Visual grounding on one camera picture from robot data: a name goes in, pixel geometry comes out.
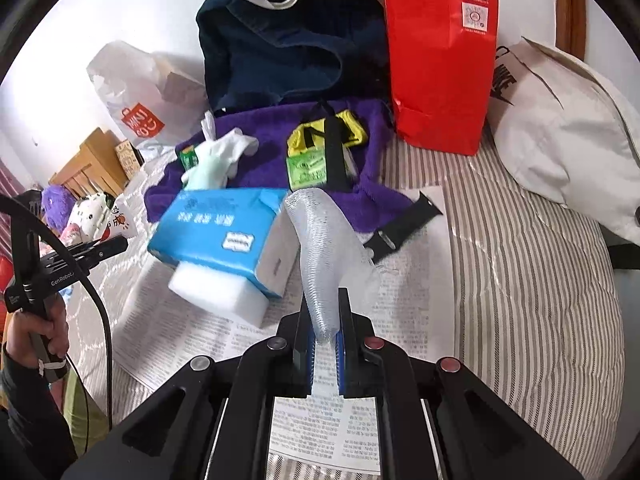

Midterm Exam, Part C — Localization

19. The white sponge block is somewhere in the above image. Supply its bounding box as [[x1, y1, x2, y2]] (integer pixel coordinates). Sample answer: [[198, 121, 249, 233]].
[[168, 262, 269, 328]]

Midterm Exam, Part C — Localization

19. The green snack packet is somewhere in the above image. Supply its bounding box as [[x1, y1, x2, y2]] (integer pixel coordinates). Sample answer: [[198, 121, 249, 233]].
[[178, 145, 198, 171]]

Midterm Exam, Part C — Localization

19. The white pale green glove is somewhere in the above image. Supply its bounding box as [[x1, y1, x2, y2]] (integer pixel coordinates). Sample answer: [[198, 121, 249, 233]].
[[181, 128, 259, 191]]

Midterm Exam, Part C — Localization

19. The blue tissue pack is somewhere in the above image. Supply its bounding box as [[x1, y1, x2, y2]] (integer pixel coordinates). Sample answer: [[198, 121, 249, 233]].
[[148, 188, 299, 297]]

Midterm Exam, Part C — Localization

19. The clear mesh drawstring pouch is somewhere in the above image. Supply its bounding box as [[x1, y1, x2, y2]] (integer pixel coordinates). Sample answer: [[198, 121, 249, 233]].
[[282, 187, 388, 401]]

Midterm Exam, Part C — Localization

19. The black watch strap short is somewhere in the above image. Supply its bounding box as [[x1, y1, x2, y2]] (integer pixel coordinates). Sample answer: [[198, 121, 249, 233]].
[[363, 192, 442, 264]]

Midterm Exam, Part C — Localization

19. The green wet wipes pack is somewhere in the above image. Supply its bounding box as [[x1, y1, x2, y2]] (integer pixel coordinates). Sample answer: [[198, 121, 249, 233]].
[[285, 146, 358, 192]]

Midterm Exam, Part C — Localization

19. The black watch strap long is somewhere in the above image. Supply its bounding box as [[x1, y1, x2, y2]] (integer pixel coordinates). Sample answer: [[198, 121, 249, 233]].
[[324, 116, 350, 193]]

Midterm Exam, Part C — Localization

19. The dark sleeve forearm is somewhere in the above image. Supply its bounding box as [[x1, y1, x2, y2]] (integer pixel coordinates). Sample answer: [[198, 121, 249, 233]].
[[1, 353, 77, 479]]

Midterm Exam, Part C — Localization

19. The person's left hand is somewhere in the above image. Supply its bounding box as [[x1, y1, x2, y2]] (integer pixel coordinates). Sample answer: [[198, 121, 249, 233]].
[[6, 295, 70, 368]]

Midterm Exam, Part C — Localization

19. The white Hello Kitty plush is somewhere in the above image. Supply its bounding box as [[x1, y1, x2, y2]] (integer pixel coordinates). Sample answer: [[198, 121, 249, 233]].
[[60, 192, 113, 246]]

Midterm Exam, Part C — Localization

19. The white orange snack bag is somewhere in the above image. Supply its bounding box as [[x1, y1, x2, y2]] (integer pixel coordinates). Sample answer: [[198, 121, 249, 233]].
[[100, 196, 138, 242]]

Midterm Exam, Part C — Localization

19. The purple plush toy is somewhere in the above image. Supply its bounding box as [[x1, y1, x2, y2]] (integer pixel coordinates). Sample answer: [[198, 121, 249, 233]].
[[41, 184, 76, 233]]

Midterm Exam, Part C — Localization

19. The wooden furniture piece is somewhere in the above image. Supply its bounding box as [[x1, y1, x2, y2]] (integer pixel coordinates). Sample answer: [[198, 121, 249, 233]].
[[49, 128, 128, 198]]

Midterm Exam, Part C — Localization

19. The patterned brown box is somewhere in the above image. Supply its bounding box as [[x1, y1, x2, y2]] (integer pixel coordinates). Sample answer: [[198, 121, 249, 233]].
[[115, 140, 144, 180]]

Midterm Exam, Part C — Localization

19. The printed newspaper sheet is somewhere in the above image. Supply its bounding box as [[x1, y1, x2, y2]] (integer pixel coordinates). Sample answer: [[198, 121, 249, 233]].
[[115, 186, 454, 476]]

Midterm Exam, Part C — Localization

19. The striped bed quilt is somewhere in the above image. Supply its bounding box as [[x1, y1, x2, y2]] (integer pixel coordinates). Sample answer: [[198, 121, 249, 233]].
[[64, 139, 625, 479]]

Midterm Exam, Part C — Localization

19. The white Miniso plastic bag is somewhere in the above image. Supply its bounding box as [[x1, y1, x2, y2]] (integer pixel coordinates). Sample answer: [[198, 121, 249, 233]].
[[87, 41, 208, 160]]

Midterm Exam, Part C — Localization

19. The white twisted plastic piece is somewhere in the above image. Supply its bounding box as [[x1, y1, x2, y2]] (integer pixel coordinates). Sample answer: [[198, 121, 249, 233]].
[[201, 110, 217, 141]]

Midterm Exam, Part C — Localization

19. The purple towel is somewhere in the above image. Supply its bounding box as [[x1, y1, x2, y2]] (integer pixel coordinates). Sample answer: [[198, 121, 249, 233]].
[[143, 98, 419, 233]]

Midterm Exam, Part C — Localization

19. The yellow black small pouch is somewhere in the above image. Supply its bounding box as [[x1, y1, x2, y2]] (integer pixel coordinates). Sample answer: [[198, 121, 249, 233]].
[[286, 110, 369, 157]]

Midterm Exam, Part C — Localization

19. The navy blue tote bag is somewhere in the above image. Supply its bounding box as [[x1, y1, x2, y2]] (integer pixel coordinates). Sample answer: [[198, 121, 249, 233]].
[[196, 0, 390, 112]]

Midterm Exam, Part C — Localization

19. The white Nike bag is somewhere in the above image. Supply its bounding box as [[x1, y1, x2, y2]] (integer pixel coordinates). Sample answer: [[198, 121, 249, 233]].
[[487, 38, 639, 244]]

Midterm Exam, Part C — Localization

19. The red paper shopping bag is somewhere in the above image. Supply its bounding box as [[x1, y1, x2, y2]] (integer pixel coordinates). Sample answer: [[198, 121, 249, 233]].
[[384, 0, 499, 155]]

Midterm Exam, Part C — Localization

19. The black cable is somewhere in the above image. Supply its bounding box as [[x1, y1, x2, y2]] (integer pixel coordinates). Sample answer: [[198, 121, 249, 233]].
[[0, 194, 114, 430]]

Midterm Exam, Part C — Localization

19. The wooden headboard post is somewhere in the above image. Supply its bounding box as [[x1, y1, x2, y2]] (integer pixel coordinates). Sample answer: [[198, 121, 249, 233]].
[[555, 0, 587, 61]]

